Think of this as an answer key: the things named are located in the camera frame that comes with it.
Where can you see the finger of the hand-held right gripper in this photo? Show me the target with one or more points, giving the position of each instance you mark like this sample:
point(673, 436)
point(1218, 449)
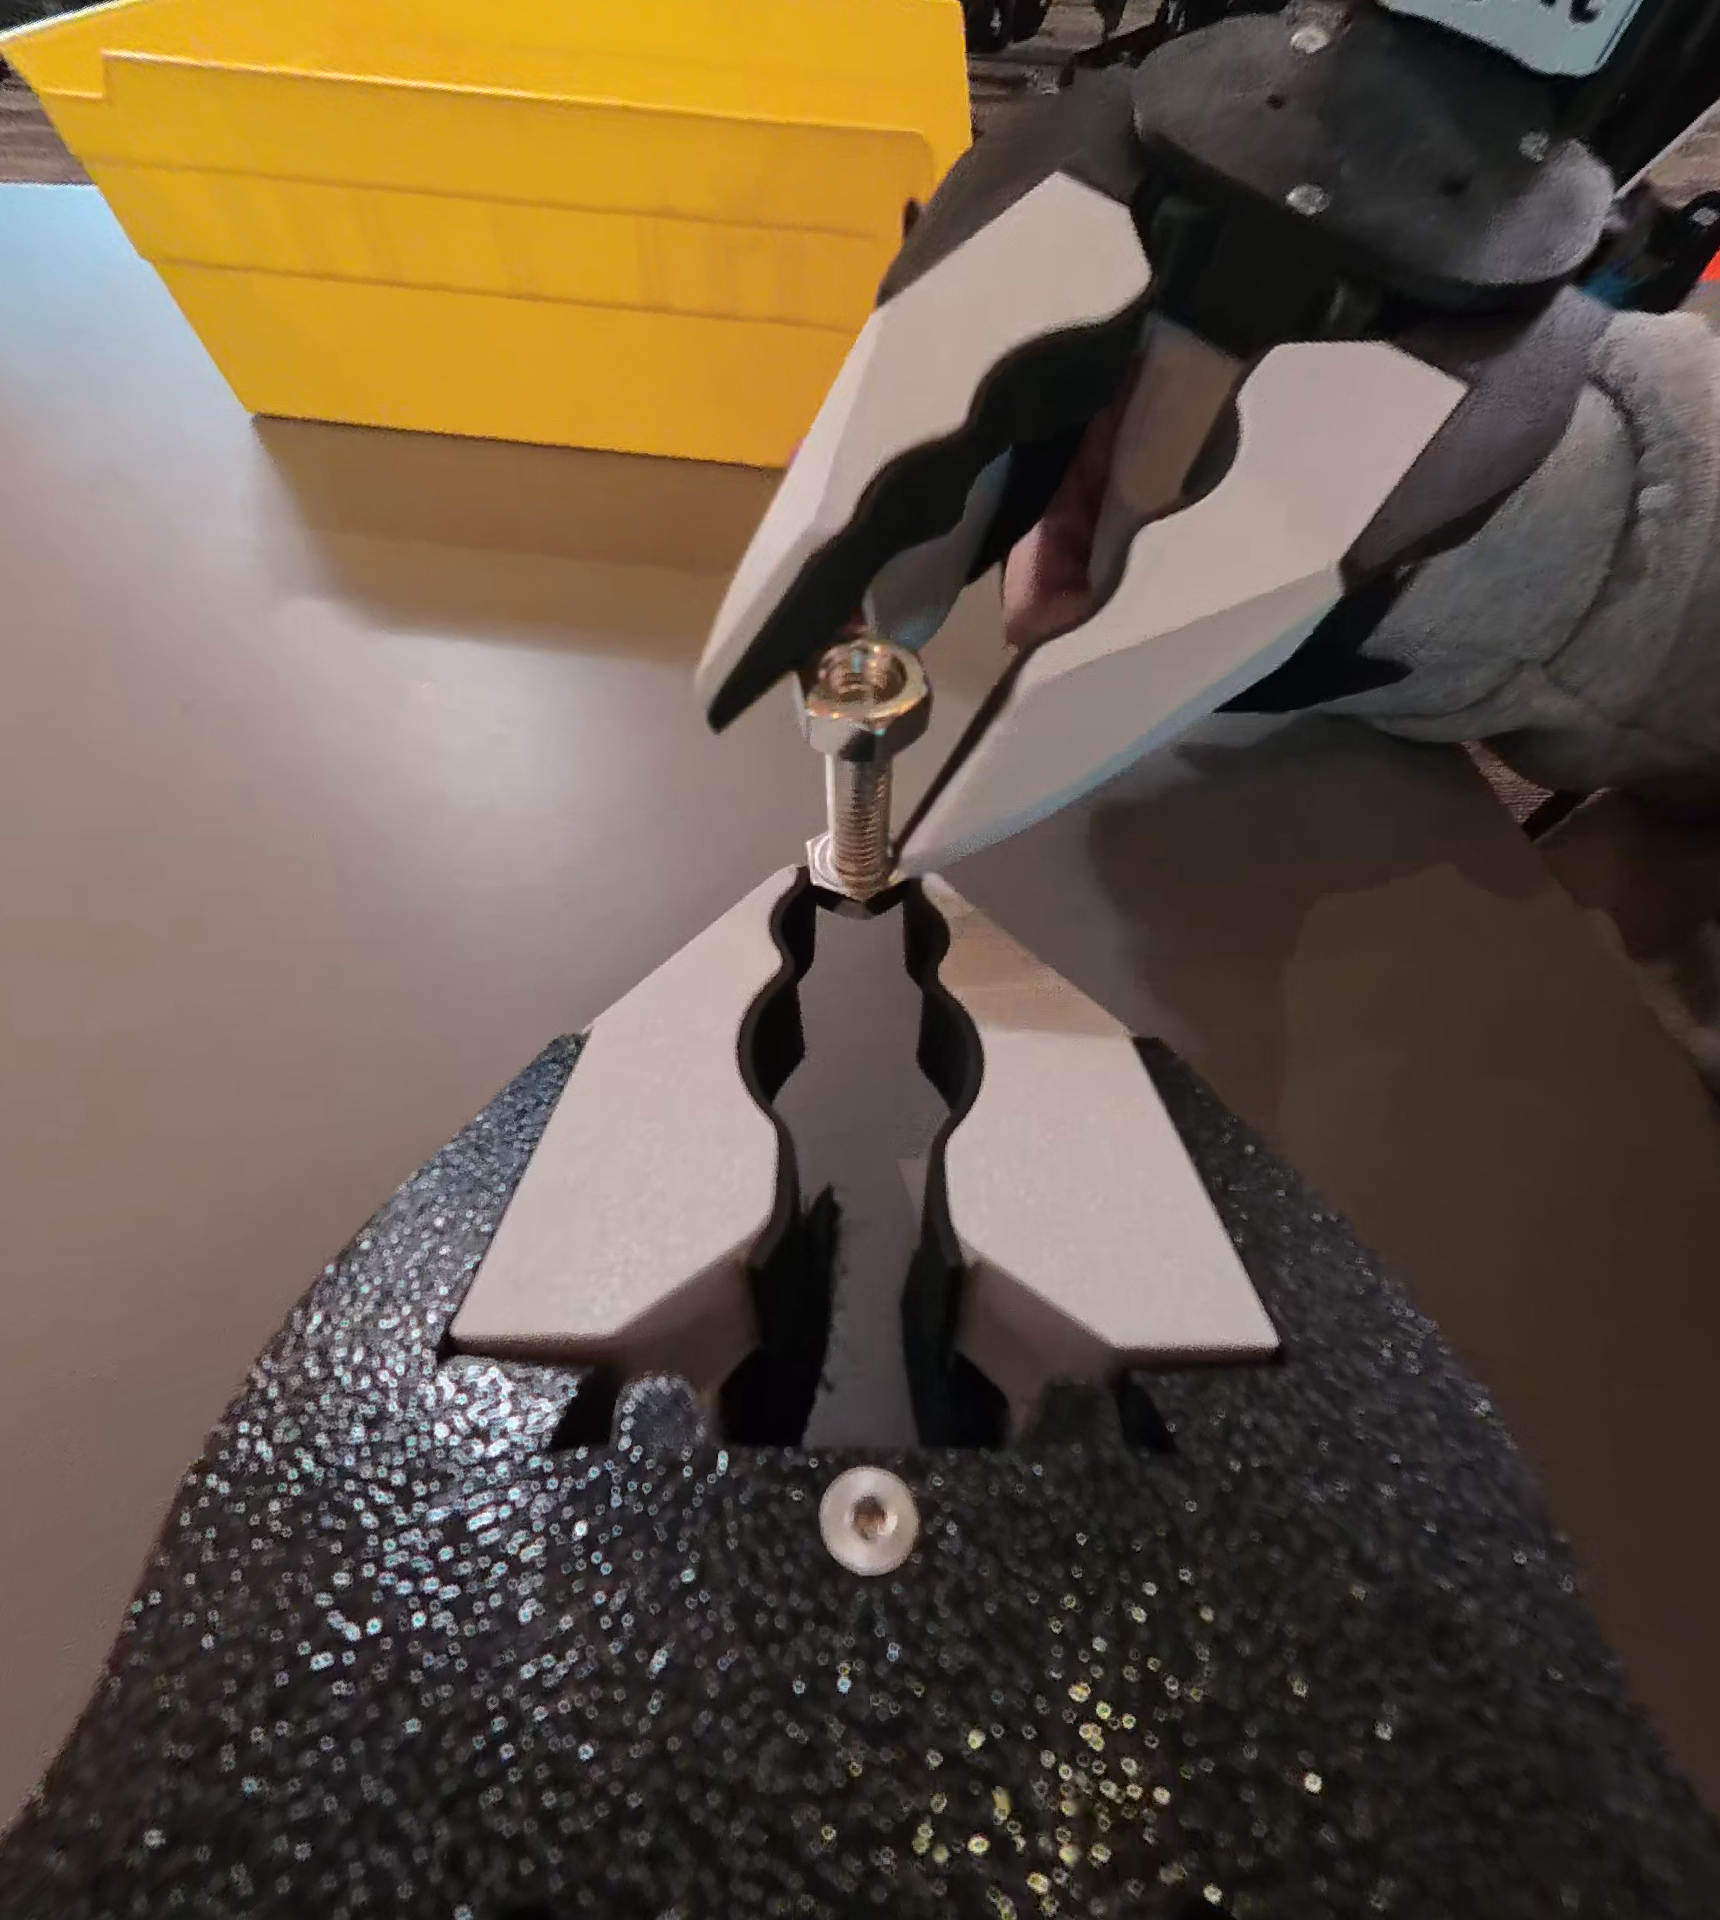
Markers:
point(1250, 571)
point(950, 360)

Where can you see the person's right hand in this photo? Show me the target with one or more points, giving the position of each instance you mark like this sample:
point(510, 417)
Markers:
point(1055, 579)

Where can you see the steel hex bolt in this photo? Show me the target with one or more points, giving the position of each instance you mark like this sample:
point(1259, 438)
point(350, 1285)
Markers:
point(861, 811)

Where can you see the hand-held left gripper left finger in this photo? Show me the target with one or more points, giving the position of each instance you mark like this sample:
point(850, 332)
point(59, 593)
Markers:
point(635, 1185)

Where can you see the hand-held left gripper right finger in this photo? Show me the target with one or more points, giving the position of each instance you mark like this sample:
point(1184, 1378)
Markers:
point(1084, 1185)

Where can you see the person's right forearm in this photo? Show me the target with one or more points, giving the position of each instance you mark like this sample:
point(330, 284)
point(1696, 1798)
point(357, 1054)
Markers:
point(1655, 571)

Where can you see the large yellow plastic bin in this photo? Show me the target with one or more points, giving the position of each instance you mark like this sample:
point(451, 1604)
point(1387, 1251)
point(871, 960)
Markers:
point(500, 300)

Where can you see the steel hex nut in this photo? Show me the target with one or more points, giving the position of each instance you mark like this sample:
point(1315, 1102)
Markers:
point(865, 698)

